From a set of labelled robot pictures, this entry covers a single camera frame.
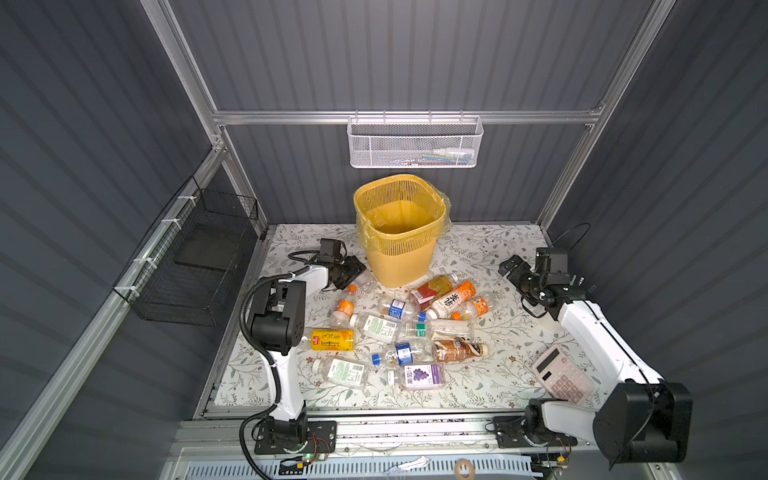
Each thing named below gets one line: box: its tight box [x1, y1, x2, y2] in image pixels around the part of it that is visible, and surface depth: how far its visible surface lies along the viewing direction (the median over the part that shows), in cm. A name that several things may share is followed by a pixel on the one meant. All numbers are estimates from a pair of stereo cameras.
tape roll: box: [454, 458, 476, 480], surface depth 71 cm
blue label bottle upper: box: [380, 298, 421, 322], surface depth 95 cm
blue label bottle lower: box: [371, 342, 432, 366], surface depth 85 cm
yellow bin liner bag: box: [354, 174, 453, 255], surface depth 95 cm
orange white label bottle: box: [426, 281, 476, 320], surface depth 95 cm
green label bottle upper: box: [350, 311, 400, 344], surface depth 91 cm
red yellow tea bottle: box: [410, 274, 459, 311], surface depth 96 cm
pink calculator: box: [532, 344, 595, 405], surface depth 82 cm
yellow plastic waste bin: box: [354, 174, 446, 288], surface depth 95 cm
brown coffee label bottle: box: [433, 337, 489, 363], surface depth 85 cm
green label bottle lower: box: [311, 356, 369, 388], surface depth 82 cm
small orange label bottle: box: [451, 296, 489, 321], surface depth 95 cm
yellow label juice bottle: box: [301, 329, 355, 352], surface depth 86 cm
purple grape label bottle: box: [387, 364, 445, 391], surface depth 82 cm
